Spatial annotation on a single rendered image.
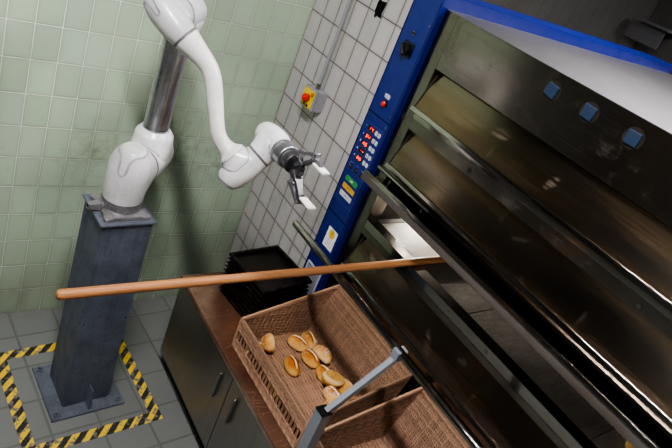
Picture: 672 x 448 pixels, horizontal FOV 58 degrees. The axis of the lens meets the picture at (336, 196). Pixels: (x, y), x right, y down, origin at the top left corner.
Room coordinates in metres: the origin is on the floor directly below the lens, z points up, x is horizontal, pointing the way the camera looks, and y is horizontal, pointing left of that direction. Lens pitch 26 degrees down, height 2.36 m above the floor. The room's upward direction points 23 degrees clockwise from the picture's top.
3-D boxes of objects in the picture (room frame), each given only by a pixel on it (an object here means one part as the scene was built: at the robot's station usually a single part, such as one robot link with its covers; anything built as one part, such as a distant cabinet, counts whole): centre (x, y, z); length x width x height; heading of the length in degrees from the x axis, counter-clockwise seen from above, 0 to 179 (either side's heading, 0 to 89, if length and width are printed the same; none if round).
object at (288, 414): (1.96, -0.19, 0.72); 0.56 x 0.49 x 0.28; 44
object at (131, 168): (1.99, 0.76, 1.17); 0.18 x 0.16 x 0.22; 2
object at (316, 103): (2.77, 0.28, 1.46); 0.10 x 0.07 x 0.10; 44
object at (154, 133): (2.20, 0.77, 1.46); 0.22 x 0.16 x 0.77; 2
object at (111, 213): (1.97, 0.77, 1.03); 0.22 x 0.18 x 0.06; 138
